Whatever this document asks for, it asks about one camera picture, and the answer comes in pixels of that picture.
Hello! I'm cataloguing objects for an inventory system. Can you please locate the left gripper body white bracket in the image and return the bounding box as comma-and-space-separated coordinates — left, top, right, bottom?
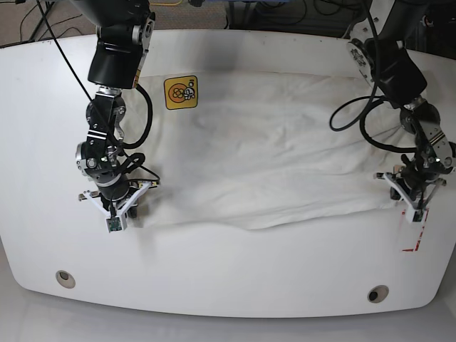
373, 162, 446, 214

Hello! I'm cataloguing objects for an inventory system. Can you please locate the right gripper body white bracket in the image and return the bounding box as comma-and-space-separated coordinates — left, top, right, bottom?
87, 176, 160, 211

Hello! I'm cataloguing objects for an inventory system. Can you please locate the white printed t-shirt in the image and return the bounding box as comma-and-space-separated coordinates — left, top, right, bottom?
138, 72, 400, 229

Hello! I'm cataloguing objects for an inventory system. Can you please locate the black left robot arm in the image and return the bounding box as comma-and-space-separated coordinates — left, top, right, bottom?
348, 1, 455, 222

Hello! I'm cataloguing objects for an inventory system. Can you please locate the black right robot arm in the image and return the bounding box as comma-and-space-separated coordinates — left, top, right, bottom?
72, 1, 155, 217

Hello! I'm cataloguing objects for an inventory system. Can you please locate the red tape rectangle marking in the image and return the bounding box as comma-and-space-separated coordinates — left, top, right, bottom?
396, 209, 429, 252

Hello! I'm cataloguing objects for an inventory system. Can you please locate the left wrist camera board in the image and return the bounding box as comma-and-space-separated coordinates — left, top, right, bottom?
413, 209, 427, 222

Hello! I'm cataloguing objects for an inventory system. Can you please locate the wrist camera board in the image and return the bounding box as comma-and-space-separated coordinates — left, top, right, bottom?
413, 209, 427, 222
106, 217, 123, 232

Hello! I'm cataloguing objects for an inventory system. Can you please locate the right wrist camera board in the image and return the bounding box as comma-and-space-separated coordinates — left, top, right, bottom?
106, 217, 123, 232

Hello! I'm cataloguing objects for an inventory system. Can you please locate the left table cable grommet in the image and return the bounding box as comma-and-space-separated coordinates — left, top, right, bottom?
56, 270, 76, 289

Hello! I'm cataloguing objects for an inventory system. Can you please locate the table cable grommet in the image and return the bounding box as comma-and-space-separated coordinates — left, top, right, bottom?
56, 270, 76, 289
367, 285, 389, 304

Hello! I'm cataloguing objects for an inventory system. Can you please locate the right table cable grommet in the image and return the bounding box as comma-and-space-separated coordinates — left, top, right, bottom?
367, 285, 389, 304

